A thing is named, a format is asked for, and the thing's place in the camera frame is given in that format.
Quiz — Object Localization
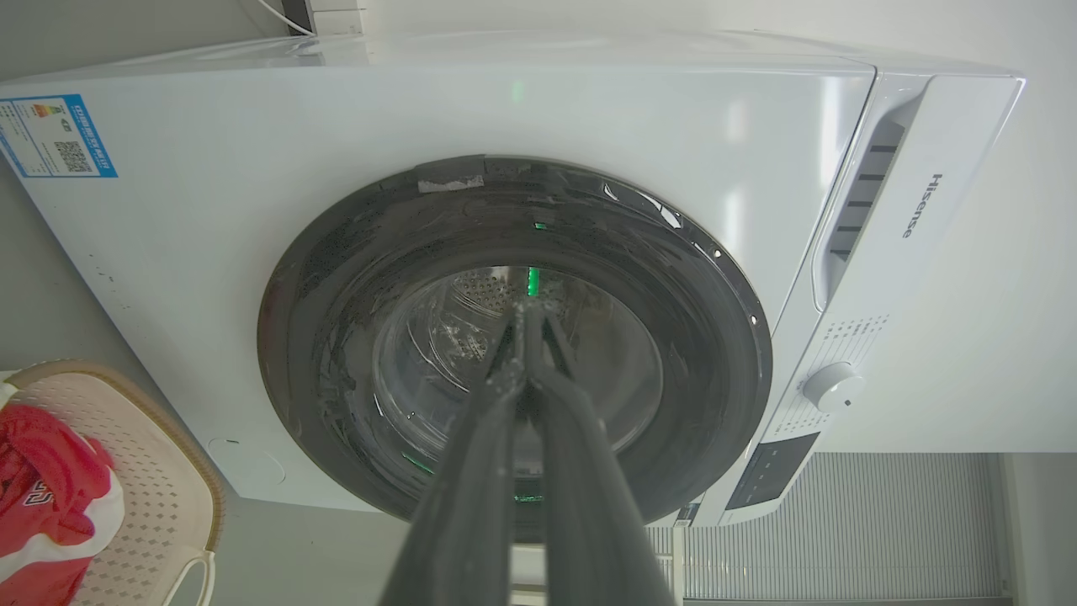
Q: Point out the white cable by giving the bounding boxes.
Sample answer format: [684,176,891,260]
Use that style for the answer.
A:
[252,0,314,36]

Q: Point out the beige perforated laundry basket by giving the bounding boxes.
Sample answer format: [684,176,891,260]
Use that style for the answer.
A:
[0,360,226,606]

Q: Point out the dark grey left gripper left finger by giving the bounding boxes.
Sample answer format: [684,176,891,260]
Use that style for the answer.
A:
[378,300,533,606]

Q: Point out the dark round washing machine door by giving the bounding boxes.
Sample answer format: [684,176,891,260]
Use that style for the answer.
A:
[257,155,773,524]

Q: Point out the blue energy label sticker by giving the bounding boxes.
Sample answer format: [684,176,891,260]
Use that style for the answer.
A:
[0,93,119,179]

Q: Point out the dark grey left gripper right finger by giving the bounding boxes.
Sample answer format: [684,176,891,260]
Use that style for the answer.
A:
[528,300,676,606]

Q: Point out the red and white garment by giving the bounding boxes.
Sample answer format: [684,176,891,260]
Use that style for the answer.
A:
[0,403,125,606]

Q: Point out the white washing machine dial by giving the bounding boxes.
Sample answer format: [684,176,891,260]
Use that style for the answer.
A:
[802,362,866,413]

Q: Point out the white Hisense washing machine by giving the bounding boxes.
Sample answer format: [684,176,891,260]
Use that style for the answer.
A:
[0,31,1027,529]

